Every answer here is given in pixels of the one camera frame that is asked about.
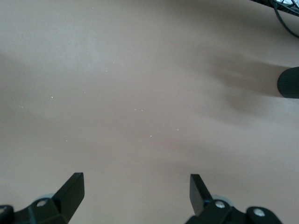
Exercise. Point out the black ribbed foam cylinder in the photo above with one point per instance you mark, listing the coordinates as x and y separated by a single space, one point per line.
289 82

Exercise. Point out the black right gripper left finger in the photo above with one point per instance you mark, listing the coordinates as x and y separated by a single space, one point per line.
67 198

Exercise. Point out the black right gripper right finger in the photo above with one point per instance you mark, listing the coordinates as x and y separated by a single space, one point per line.
198 198

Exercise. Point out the brown paper table cover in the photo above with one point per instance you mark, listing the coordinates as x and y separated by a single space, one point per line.
140 93

